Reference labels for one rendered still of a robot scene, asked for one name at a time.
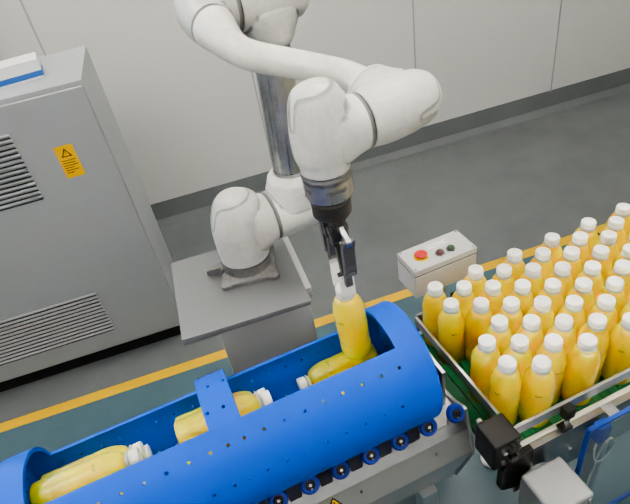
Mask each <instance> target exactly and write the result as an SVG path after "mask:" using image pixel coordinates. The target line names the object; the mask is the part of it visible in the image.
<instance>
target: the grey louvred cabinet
mask: <svg viewBox="0 0 630 504"><path fill-rule="evenodd" d="M38 58H39V60H40V62H41V64H42V66H43V69H44V75H45V77H43V78H39V79H36V80H32V81H29V82H25V83H22V84H18V85H15V86H11V87H8V88H4V89H1V90H0V392H3V391H6V390H9V389H12V388H15V387H18V386H21V385H25V384H28V383H31V382H34V381H37V380H40V379H43V378H46V377H49V376H52V375H56V374H59V373H62V372H65V371H68V370H71V369H74V368H77V367H80V366H83V365H87V364H90V363H93V362H96V361H99V360H102V359H105V358H108V357H111V356H114V355H118V354H121V353H124V352H127V351H130V350H133V349H136V348H139V347H142V346H145V345H149V344H152V343H155V342H158V341H161V340H164V339H167V338H170V337H173V336H176V335H180V334H181V331H180V324H179V317H178V310H177V303H176V296H175V289H174V282H173V275H172V269H171V263H173V260H172V257H171V255H170V252H169V250H168V247H167V245H166V243H165V240H164V238H163V235H162V233H161V230H160V228H159V225H158V223H157V220H156V218H155V215H154V213H153V210H152V208H151V206H150V203H149V201H148V198H147V196H146V193H145V191H144V188H143V186H142V183H141V181H140V178H139V176H138V174H137V171H136V169H135V166H134V164H133V161H132V159H131V156H130V154H129V151H128V149H127V146H126V144H125V141H124V139H123V137H122V134H121V132H120V129H119V127H118V124H117V122H116V119H115V117H114V114H113V112H112V109H111V107H110V104H109V102H108V100H107V97H106V95H105V92H104V90H103V87H102V85H101V82H100V80H99V77H98V75H97V72H96V70H95V67H94V65H93V63H92V60H91V58H90V55H89V53H88V50H87V48H86V46H83V47H79V48H75V49H71V50H66V51H62V52H58V53H54V54H50V55H46V56H41V57H38Z"/></svg>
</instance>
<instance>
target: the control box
mask: <svg viewBox="0 0 630 504"><path fill-rule="evenodd" d="M445 239H446V240H445ZM445 241H446V242H445ZM438 242H439V243H441V244H439V243H438ZM450 244H452V245H454V246H455V249H454V250H453V251H449V250H447V246H448V245H450ZM431 245H434V246H431ZM435 245H436V246H435ZM429 247H430V248H429ZM437 249H443V250H444V254H443V255H437V254H436V250H437ZM417 250H425V251H427V253H428V255H427V257H425V258H422V259H419V258H416V257H415V255H414V253H415V252H416V251H417ZM476 252H477V247H476V246H475V245H474V244H472V243H471V242H470V241H469V240H468V239H467V238H465V237H464V236H463V235H462V234H461V233H459V232H458V231H457V230H455V231H452V232H450V233H447V234H445V235H442V236H440V237H437V238H435V239H432V240H430V241H427V242H425V243H422V244H420V245H417V246H415V247H412V248H410V249H407V250H405V251H402V252H400V253H397V259H398V273H399V280H400V281H401V282H402V283H403V284H404V285H405V287H406V288H407V289H408V290H409V291H410V292H411V293H412V294H413V296H414V297H415V298H419V297H421V296H424V295H425V294H426V293H427V291H428V284H429V283H430V282H433V281H437V282H440V283H441V284H442V285H443V287H445V286H447V285H450V284H452V283H454V282H457V281H459V280H461V279H464V278H465V277H466V276H467V275H468V268H469V267H470V266H471V265H474V264H476Z"/></svg>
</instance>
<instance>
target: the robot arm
mask: <svg viewBox="0 0 630 504"><path fill-rule="evenodd" d="M173 4H174V9H175V14H176V18H177V21H178V23H179V25H180V26H181V28H182V29H183V31H184V32H185V33H186V34H187V36H188V37H189V38H190V39H191V40H192V41H194V42H195V43H197V44H198V45H199V46H201V47H202V48H203V49H205V50H207V51H209V52H211V53H213V54H215V55H216V56H218V57H220V58H221V59H223V60H224V61H226V62H228V63H229V64H231V65H233V66H236V67H238V68H241V69H244V70H247V71H251V72H255V73H256V78H257V84H258V89H259V95H260V100H261V106H262V111H263V117H264V122H265V128H266V133H267V139H268V144H269V150H270V155H271V161H272V166H273V167H272V169H271V170H270V171H269V173H268V175H267V182H266V187H265V189H266V191H264V192H261V193H255V192H254V191H252V190H250V189H248V188H245V187H231V188H228V189H225V190H223V191H222V192H220V193H219V194H218V195H217V196H216V198H215V199H214V201H213V203H212V207H211V215H210V222H211V230H212V235H213V239H214V242H215V245H216V248H217V251H218V253H219V259H220V262H218V263H216V264H213V265H211V266H208V267H207V268H206V270H207V275H208V276H222V277H223V281H222V284H221V287H222V290H223V291H229V290H232V289H234V288H237V287H241V286H246V285H250V284H255V283H259V282H264V281H272V280H278V279H279V278H280V273H279V271H278V270H277V268H276V264H275V260H274V255H273V251H274V245H273V244H274V243H275V242H276V241H277V240H279V239H281V238H283V237H287V236H290V235H293V234H295V233H298V232H300V231H302V230H304V229H307V228H309V227H311V226H313V225H314V224H316V223H318V222H319V227H320V232H321V237H322V242H323V247H324V251H325V252H327V253H328V258H329V259H331V260H329V263H330V269H331V275H332V281H333V285H334V286H336V284H337V283H339V282H340V288H341V294H342V298H343V299H346V298H348V297H351V296H353V295H356V288H355V282H354V275H357V265H356V255H355V238H354V237H351V238H349V235H348V224H347V221H346V219H347V217H348V216H349V215H350V213H351V211H352V203H351V195H352V193H353V189H354V188H353V180H352V167H351V162H352V161H353V160H354V159H356V158H357V157H358V156H359V155H361V154H362V153H363V152H365V151H367V150H369V149H371V148H374V147H377V146H381V145H386V144H388V143H391V142H394V141H397V140H399V139H401V138H403V137H406V136H408V135H410V134H412V133H414V132H415V131H417V130H419V129H420V128H422V127H423V126H425V125H426V124H428V123H429V122H430V121H431V120H432V119H433V118H434V117H435V116H436V114H437V112H438V109H439V107H440V105H441V102H442V91H441V87H440V84H439V82H438V80H437V79H436V78H435V77H434V76H433V75H432V74H431V73H430V72H428V71H425V70H421V69H406V70H403V69H402V68H393V67H388V66H385V65H382V64H373V65H370V66H368V67H366V66H364V65H361V64H359V63H357V62H354V61H351V60H348V59H344V58H341V57H336V56H332V55H326V54H321V53H316V52H311V51H306V50H300V49H295V48H291V42H292V40H293V37H294V35H295V29H296V25H297V21H298V17H301V16H302V15H303V14H304V13H305V11H306V9H307V8H308V5H309V0H173ZM295 79H297V80H303V81H302V82H300V83H299V84H297V85H296V80H295ZM342 89H343V90H344V91H346V92H347V94H345V93H344V91H343V90H342Z"/></svg>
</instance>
